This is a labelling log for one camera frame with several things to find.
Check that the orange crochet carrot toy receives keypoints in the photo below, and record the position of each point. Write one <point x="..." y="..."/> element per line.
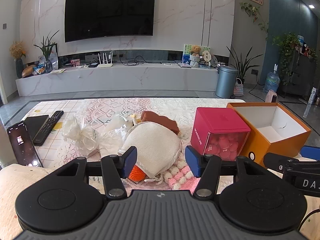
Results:
<point x="137" y="174"/>

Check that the black smartphone lit screen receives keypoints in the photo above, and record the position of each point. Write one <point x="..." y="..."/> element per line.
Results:
<point x="22" y="145"/>

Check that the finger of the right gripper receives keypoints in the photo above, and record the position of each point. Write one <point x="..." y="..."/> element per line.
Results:
<point x="277" y="162"/>
<point x="310" y="152"/>

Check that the pink white knitted cloth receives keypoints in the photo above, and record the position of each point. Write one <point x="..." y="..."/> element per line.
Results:
<point x="177" y="177"/>

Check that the pink wonderlab box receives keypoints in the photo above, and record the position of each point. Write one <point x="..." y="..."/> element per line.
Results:
<point x="219" y="131"/>

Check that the white marble tv console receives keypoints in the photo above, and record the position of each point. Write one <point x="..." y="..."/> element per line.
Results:
<point x="120" y="77"/>

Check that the dark shelf cabinet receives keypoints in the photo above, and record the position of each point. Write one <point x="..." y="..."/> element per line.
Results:
<point x="299" y="83"/>

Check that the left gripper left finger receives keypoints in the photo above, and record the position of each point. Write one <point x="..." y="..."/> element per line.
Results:
<point x="115" y="168"/>

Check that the black tv remote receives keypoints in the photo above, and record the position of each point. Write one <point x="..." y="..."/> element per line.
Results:
<point x="47" y="128"/>

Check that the orange open cardboard box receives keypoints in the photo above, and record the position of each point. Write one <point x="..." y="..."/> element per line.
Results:
<point x="274" y="129"/>

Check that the green potted floor plant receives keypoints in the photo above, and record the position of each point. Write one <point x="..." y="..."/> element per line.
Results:
<point x="242" y="63"/>

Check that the lace tablecloth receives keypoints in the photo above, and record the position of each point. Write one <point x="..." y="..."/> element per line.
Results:
<point x="98" y="112"/>

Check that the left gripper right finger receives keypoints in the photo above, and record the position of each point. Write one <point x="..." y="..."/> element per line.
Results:
<point x="205" y="167"/>

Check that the crumpled white plastic bag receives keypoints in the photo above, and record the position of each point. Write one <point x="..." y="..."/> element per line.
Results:
<point x="83" y="136"/>

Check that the pink woven basket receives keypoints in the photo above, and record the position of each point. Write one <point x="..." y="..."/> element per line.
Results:
<point x="238" y="88"/>

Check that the blue water jug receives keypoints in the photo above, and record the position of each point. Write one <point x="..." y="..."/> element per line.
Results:
<point x="272" y="80"/>

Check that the green plant glass vase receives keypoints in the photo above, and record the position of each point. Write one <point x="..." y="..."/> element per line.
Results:
<point x="46" y="47"/>

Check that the black wall television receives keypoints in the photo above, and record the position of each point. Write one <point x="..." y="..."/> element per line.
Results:
<point x="85" y="19"/>

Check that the blue-grey pedal trash bin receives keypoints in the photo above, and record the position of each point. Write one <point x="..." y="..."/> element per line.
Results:
<point x="226" y="81"/>

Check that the white round cloth pad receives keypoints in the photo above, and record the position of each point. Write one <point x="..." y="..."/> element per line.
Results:
<point x="157" y="147"/>

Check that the white wifi router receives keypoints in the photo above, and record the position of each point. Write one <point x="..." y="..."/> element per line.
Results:
<point x="105" y="60"/>

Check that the teddy bear figure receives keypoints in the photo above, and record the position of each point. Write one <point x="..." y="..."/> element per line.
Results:
<point x="195" y="52"/>

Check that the dried yellow flowers vase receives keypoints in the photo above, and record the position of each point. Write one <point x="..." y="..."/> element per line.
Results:
<point x="17" y="51"/>

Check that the brown cloud-shaped sponge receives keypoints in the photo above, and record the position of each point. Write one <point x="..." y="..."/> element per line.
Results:
<point x="149" y="116"/>

